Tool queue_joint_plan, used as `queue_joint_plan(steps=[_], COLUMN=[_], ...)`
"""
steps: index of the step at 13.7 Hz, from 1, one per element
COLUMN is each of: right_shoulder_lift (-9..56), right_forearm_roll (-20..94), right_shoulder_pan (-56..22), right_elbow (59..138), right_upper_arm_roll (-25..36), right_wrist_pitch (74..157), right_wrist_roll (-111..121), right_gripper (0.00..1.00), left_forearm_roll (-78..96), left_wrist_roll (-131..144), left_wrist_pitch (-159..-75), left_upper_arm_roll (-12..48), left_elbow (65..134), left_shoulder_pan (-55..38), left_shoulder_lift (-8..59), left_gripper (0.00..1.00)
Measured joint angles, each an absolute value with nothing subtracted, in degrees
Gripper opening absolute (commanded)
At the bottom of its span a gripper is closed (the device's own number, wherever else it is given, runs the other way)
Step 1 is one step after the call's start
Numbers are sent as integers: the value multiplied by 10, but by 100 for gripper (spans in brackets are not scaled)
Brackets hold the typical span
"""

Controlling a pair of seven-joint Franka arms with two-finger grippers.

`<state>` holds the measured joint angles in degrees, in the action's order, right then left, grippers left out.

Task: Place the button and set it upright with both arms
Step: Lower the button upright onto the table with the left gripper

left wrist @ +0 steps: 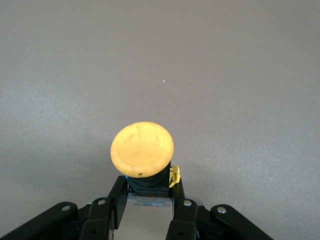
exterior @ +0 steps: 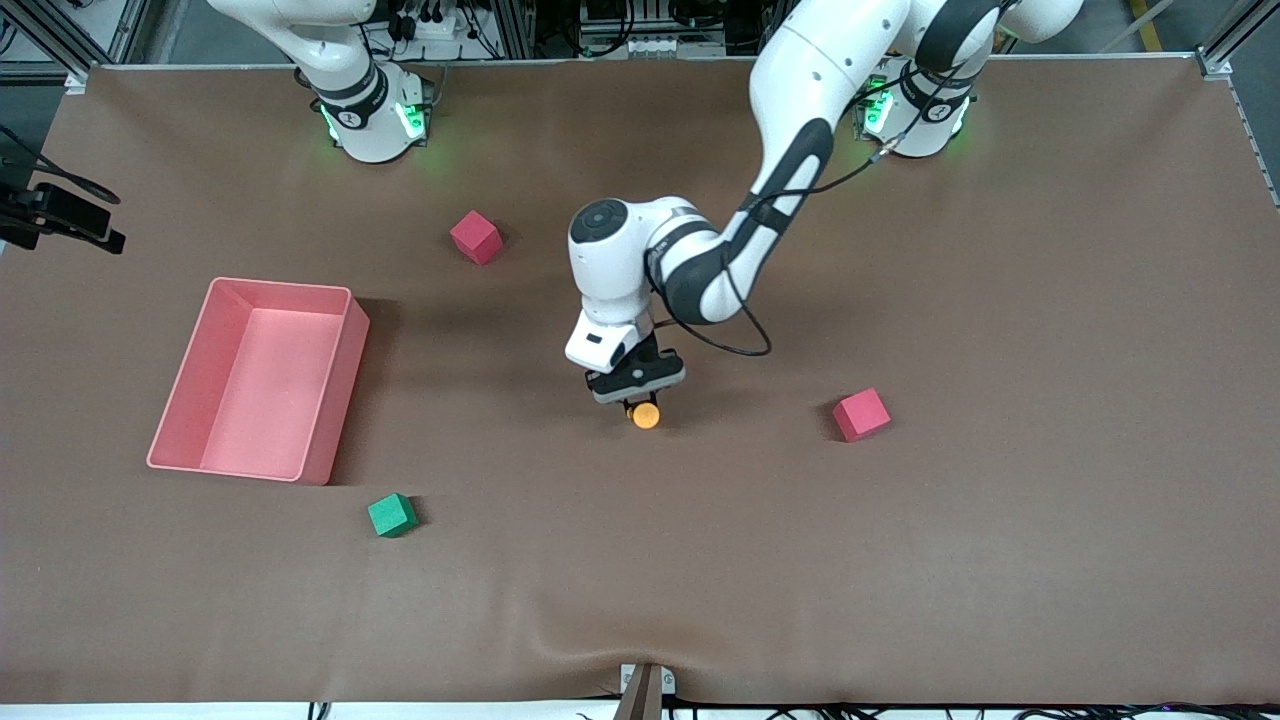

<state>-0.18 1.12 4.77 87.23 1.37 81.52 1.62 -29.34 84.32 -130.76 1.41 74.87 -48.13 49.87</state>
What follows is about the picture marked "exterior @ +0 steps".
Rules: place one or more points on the orange-capped black push button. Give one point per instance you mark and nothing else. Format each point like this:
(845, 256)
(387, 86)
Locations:
(647, 417)

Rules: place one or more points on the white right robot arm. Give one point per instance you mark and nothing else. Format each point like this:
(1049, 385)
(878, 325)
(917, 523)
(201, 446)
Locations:
(365, 120)

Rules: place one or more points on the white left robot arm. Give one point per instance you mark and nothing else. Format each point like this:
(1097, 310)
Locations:
(610, 270)

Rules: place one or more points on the metal corner clamp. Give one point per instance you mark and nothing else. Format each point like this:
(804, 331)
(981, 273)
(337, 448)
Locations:
(1218, 67)
(77, 82)

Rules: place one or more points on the brown table mat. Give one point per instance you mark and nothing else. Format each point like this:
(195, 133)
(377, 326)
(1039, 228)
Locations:
(640, 560)

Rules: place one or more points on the red foam cube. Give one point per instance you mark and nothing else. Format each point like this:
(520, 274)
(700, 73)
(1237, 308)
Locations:
(475, 238)
(860, 415)

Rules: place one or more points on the pink plastic bin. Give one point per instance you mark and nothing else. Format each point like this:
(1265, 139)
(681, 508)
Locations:
(260, 400)

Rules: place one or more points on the green foam cube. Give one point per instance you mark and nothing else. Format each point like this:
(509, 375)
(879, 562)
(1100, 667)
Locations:
(391, 516)

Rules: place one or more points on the brown mounting bar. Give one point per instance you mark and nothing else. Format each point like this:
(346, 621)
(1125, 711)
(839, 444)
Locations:
(640, 700)

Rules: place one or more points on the white terminal block row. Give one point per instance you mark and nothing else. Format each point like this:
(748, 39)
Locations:
(655, 46)

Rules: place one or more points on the white power strip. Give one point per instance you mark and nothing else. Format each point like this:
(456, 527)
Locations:
(440, 28)

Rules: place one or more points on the aluminium frame profile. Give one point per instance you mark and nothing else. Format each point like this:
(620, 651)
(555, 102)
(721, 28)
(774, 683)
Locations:
(1235, 30)
(60, 40)

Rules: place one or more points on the grey metal bracket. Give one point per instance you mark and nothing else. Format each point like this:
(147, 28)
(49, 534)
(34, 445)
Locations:
(667, 680)

